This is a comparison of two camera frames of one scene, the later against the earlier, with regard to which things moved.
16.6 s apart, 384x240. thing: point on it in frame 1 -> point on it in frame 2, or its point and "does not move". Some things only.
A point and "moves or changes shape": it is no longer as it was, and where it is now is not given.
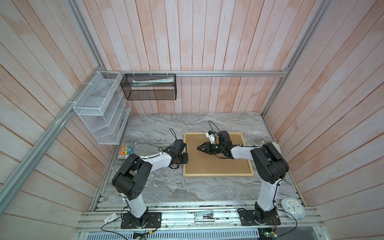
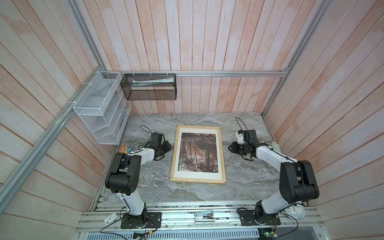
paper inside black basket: [166, 80] does not move
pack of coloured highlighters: [126, 149] does not move
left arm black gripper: [185, 160] -> [167, 146]
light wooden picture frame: [202, 164] moves or changes shape
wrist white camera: [211, 135] -> [240, 138]
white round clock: [294, 207] does not move
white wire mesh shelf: [104, 108] does not move
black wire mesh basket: [150, 86] does not move
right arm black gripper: [207, 146] -> [233, 147]
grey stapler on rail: [204, 216] does not move
